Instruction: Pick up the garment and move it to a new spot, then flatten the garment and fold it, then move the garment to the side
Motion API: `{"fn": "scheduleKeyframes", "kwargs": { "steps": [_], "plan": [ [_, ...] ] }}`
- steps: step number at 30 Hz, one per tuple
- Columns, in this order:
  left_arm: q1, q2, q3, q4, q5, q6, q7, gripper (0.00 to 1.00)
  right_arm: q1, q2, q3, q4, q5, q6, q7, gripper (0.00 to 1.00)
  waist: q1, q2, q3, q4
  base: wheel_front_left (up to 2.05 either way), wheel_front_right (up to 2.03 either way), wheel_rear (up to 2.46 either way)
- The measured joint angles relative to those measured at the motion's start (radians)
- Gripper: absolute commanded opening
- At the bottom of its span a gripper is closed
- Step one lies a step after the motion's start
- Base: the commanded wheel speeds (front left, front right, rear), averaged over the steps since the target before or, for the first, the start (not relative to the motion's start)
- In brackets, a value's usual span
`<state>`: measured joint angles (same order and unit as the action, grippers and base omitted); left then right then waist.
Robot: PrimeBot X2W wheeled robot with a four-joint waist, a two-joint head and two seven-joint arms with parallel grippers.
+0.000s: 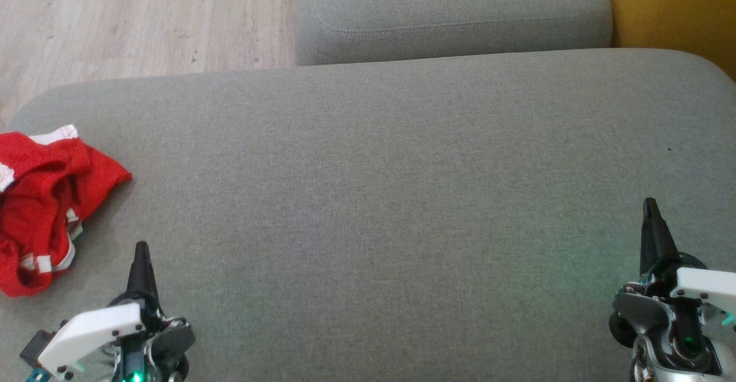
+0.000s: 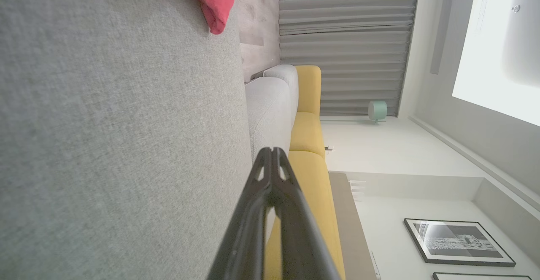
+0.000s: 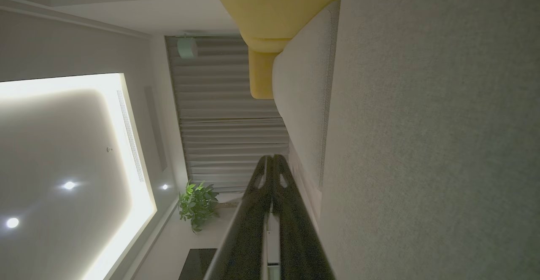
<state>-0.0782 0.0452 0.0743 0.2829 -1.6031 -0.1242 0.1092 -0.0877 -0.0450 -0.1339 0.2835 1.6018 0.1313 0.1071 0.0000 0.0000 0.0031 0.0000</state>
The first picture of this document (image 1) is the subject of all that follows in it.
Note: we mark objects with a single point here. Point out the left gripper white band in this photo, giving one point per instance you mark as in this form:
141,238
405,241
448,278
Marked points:
92,327

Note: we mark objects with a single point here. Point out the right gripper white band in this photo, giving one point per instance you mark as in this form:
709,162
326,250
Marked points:
704,284

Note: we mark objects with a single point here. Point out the red basketball jersey white trim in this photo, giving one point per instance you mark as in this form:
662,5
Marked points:
40,198

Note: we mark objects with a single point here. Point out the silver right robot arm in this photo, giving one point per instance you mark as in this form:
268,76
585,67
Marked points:
661,374

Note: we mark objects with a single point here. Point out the large grey sofa seat cushion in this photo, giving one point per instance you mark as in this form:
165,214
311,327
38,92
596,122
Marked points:
374,198

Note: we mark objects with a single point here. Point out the small grey sofa cushion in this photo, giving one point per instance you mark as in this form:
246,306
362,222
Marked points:
448,8

